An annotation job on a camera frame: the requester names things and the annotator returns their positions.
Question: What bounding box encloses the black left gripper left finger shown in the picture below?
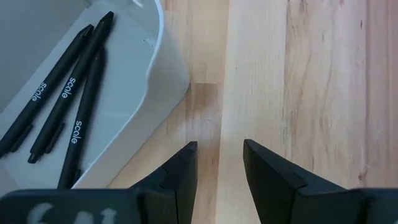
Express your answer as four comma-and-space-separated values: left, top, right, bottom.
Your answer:
0, 141, 198, 224

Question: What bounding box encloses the grey plastic bin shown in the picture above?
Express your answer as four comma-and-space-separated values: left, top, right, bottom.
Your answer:
0, 0, 191, 195

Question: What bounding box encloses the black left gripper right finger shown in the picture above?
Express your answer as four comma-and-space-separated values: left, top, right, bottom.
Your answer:
244, 139, 398, 224

